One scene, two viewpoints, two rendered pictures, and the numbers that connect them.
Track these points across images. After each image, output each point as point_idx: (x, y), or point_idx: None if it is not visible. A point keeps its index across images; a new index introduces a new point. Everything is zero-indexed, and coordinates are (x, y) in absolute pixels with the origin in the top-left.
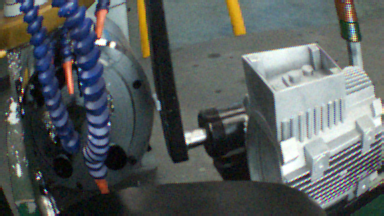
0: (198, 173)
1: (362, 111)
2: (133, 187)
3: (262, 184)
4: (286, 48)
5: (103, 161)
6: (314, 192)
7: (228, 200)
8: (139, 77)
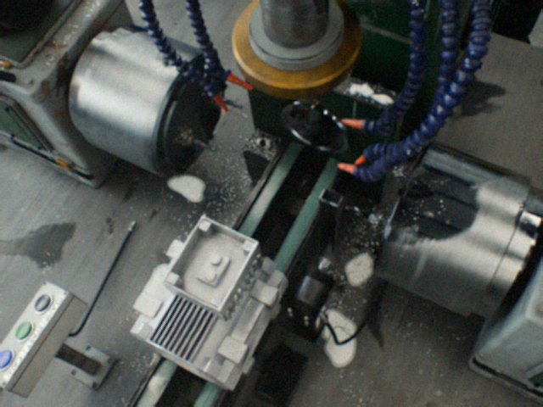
0: (434, 386)
1: (159, 315)
2: None
3: None
4: (237, 276)
5: (205, 90)
6: None
7: None
8: (377, 254)
